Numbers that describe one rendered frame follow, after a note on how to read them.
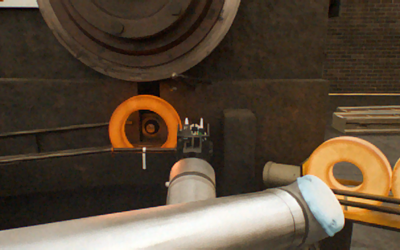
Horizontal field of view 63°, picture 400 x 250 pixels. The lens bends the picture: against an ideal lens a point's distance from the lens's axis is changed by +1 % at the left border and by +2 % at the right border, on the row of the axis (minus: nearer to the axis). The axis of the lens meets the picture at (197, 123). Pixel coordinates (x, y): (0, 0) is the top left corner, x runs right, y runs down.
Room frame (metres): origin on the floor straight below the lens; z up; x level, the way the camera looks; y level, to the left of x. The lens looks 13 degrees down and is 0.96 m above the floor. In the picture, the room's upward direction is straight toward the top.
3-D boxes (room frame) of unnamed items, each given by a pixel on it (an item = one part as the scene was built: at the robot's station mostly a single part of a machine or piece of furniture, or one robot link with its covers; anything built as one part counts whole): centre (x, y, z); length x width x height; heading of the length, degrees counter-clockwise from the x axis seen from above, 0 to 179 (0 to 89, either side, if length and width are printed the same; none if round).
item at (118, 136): (0.80, 0.13, 0.75); 0.18 x 0.03 x 0.18; 88
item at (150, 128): (0.96, 0.13, 0.74); 0.17 x 0.04 x 0.04; 179
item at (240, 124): (0.81, -0.10, 0.68); 0.11 x 0.08 x 0.24; 179
